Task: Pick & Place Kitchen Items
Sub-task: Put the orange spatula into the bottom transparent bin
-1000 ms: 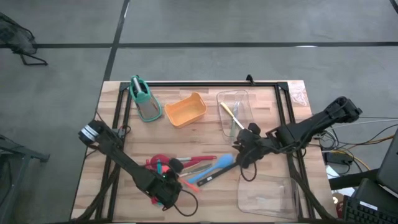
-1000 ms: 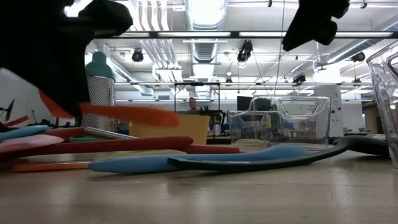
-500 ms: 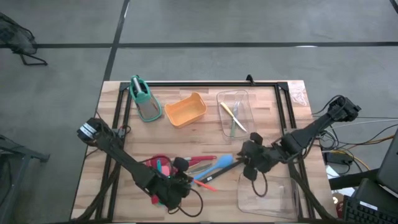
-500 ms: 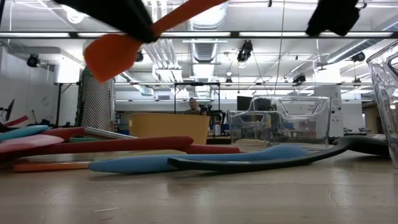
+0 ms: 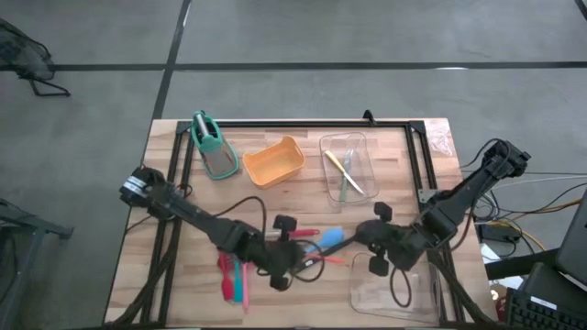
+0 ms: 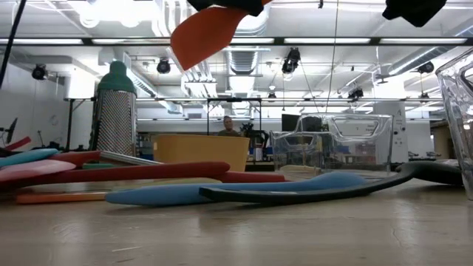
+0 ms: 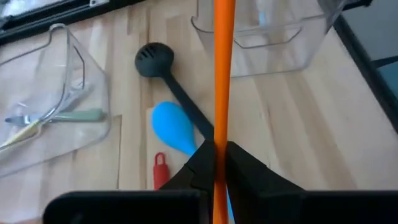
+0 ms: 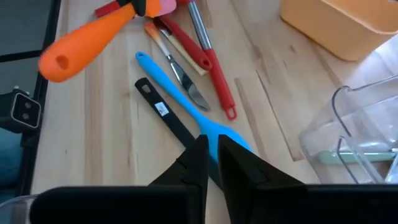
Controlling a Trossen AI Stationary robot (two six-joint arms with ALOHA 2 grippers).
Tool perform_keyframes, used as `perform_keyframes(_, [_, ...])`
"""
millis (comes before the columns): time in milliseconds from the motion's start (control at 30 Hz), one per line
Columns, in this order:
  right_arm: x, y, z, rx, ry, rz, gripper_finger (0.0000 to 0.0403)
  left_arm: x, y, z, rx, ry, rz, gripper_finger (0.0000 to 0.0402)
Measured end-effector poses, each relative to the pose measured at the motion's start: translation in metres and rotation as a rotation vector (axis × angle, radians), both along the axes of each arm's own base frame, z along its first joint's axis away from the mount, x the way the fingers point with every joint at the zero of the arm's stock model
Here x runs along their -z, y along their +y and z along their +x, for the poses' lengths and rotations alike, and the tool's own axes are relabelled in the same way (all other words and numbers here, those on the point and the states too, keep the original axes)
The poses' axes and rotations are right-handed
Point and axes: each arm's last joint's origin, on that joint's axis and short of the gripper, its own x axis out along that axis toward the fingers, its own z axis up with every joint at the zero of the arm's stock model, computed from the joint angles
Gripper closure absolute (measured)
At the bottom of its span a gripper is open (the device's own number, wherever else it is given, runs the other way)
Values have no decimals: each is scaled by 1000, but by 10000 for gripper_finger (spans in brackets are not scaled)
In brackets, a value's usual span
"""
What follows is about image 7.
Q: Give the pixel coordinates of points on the blue silicone spoon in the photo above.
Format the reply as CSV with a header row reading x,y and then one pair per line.
x,y
172,124

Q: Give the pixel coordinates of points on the crumpled clear plastic wrap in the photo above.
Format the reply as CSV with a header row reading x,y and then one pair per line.
x,y
25,6

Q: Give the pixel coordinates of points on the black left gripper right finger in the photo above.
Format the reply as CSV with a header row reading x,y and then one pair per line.
x,y
280,208

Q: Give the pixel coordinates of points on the clear plastic storage bin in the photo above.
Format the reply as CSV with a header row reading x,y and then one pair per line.
x,y
87,93
273,56

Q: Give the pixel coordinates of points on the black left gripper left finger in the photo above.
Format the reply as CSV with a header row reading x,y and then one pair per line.
x,y
155,208

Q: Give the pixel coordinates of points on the black slotted nylon spoon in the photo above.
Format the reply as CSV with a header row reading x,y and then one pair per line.
x,y
154,59

